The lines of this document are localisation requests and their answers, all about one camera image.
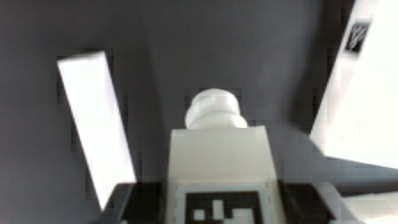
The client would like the white table leg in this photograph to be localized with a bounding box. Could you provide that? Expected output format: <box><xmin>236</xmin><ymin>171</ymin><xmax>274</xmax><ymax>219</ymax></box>
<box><xmin>165</xmin><ymin>88</ymin><xmax>288</xmax><ymax>224</ymax></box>

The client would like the white U-shaped obstacle fence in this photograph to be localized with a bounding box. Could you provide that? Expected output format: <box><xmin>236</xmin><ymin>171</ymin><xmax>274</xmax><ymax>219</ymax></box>
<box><xmin>57</xmin><ymin>51</ymin><xmax>137</xmax><ymax>208</ymax></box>

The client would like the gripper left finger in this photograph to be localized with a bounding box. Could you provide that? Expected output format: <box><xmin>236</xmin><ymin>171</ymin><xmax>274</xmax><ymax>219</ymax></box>
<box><xmin>96</xmin><ymin>182</ymin><xmax>165</xmax><ymax>224</ymax></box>

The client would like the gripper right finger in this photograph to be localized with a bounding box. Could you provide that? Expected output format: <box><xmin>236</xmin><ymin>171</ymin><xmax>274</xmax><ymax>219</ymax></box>
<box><xmin>279</xmin><ymin>182</ymin><xmax>355</xmax><ymax>224</ymax></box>

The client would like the white square table top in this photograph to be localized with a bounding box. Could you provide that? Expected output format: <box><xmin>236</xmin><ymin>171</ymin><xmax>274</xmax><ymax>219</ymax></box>
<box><xmin>309</xmin><ymin>0</ymin><xmax>398</xmax><ymax>169</ymax></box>

